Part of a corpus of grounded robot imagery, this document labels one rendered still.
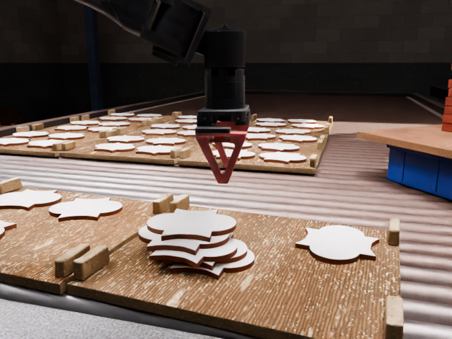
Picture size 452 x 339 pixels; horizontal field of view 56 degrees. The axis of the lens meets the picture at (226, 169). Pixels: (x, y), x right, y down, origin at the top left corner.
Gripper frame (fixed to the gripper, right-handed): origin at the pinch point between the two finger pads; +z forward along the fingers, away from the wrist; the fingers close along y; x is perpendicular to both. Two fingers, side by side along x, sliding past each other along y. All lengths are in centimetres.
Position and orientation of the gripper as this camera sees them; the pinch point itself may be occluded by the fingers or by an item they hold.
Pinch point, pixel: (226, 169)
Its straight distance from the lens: 63.4
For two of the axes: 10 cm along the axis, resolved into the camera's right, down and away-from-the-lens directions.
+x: 10.0, 0.1, -0.9
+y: -0.9, 2.3, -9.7
